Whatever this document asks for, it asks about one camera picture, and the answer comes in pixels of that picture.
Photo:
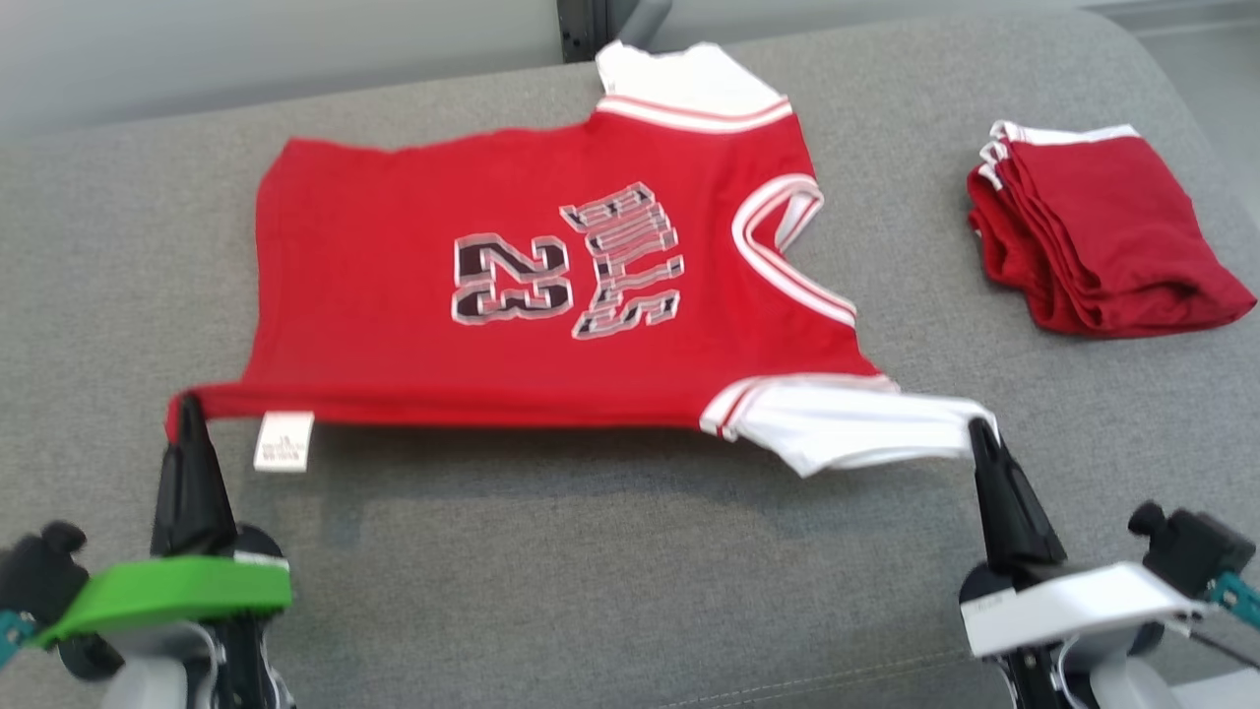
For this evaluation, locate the red Bulls basketball shorts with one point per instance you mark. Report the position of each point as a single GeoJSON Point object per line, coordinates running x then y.
{"type": "Point", "coordinates": [1102, 236]}

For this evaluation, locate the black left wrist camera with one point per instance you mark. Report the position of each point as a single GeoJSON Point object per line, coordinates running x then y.
{"type": "Point", "coordinates": [39, 576]}

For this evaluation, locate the grey baseboard strip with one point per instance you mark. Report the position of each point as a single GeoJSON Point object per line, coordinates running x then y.
{"type": "Point", "coordinates": [1181, 12]}

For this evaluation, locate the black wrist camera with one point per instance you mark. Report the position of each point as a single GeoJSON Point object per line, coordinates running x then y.
{"type": "Point", "coordinates": [1196, 547]}
{"type": "Point", "coordinates": [39, 576]}

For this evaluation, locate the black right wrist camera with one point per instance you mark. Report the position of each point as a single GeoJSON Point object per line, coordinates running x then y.
{"type": "Point", "coordinates": [1196, 547]}

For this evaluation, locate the grey fabric sofa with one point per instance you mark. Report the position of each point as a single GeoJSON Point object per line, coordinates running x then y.
{"type": "Point", "coordinates": [591, 571]}

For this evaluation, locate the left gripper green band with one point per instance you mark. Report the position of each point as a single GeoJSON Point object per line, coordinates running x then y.
{"type": "Point", "coordinates": [177, 591]}

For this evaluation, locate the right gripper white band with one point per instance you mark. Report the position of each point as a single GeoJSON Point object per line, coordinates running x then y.
{"type": "Point", "coordinates": [1073, 601]}

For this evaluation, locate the red Bulls basketball jersey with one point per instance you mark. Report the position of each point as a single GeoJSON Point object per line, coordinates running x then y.
{"type": "Point", "coordinates": [394, 295]}

